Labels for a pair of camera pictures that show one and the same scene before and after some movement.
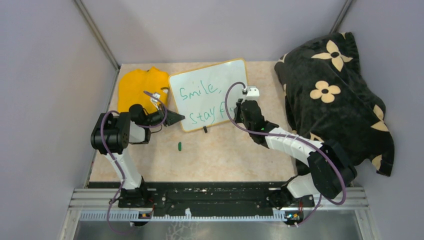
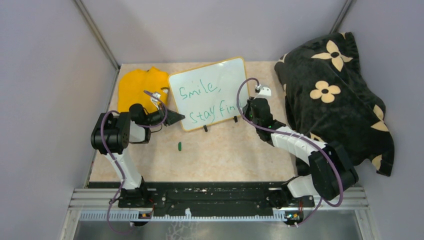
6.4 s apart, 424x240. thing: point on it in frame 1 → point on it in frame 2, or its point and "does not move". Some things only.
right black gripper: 238,110 → 247,108
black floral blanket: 326,97 does not move
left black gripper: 172,117 does not move
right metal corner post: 341,16 does not move
